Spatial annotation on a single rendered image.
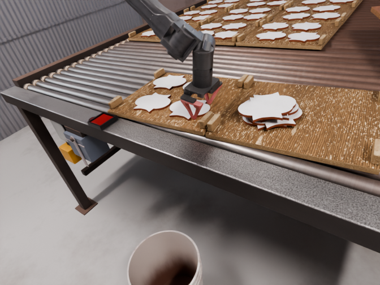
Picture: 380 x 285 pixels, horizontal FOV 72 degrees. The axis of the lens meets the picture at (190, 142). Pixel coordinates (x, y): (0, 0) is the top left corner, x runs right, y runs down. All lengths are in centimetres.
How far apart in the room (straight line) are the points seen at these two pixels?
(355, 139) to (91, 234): 160
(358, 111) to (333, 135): 13
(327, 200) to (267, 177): 13
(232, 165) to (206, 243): 100
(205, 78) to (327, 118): 34
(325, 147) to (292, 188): 14
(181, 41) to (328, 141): 44
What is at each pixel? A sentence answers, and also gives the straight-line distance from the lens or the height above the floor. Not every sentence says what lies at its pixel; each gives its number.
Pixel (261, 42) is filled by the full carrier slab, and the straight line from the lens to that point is 141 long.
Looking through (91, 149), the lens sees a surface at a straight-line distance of 115.
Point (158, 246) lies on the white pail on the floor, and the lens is 131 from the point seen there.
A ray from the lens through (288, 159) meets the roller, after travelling 67.
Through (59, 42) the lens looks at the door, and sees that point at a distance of 379.
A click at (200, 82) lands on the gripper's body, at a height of 105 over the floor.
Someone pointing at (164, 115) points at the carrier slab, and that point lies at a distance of 86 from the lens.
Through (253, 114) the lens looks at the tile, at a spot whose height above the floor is 98.
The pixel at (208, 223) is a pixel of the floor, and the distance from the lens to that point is 168.
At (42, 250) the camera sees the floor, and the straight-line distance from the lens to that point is 201.
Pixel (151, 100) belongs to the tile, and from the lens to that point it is 96.
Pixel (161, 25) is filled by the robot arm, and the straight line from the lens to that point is 72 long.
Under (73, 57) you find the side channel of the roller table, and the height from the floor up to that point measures 95.
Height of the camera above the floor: 136
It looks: 36 degrees down
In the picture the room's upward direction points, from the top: 12 degrees counter-clockwise
